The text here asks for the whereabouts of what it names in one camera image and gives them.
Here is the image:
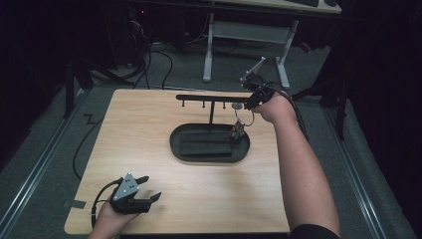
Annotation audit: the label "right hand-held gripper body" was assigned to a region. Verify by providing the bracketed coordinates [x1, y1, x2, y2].
[240, 56, 277, 106]

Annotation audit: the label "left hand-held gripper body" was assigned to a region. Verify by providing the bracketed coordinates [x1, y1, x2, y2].
[108, 172, 152, 215]

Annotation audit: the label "bunch of colourful keys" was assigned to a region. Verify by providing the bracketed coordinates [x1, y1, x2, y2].
[229, 106, 256, 142]

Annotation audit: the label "black key stand with tray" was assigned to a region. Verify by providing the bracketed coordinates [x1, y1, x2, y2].
[169, 94, 252, 164]

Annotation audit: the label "person's right hand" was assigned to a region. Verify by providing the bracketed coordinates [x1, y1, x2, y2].
[254, 92, 299, 125]

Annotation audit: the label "person's left hand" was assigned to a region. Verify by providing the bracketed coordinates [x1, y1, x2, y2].
[88, 200, 140, 239]

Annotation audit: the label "white-framed desk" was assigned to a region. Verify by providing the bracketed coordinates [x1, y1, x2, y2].
[202, 0, 342, 91]

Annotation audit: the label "grey tape patch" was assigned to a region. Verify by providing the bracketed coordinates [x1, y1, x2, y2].
[62, 199, 88, 210]

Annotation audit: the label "black metal stand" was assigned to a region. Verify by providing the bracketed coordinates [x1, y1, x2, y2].
[63, 58, 133, 120]
[290, 74, 351, 141]

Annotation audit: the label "black keyboard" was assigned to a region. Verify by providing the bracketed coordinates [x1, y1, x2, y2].
[287, 0, 320, 8]

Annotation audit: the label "black sleeve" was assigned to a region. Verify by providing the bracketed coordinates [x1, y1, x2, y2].
[288, 223, 341, 239]

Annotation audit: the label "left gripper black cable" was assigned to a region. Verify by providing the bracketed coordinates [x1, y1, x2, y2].
[91, 177, 123, 230]

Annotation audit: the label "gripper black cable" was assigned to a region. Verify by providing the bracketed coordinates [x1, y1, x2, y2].
[262, 81, 310, 142]
[91, 177, 123, 230]

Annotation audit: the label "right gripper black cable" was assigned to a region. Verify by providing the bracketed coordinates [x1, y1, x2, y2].
[262, 81, 310, 142]

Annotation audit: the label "black floor cable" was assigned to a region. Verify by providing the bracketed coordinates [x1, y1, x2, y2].
[72, 113, 105, 181]

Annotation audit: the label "metal floor rail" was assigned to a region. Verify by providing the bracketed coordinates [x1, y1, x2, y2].
[322, 108, 387, 239]
[0, 88, 88, 230]

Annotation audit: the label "bundle of black cables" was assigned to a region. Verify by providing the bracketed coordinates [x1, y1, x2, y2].
[118, 13, 174, 91]

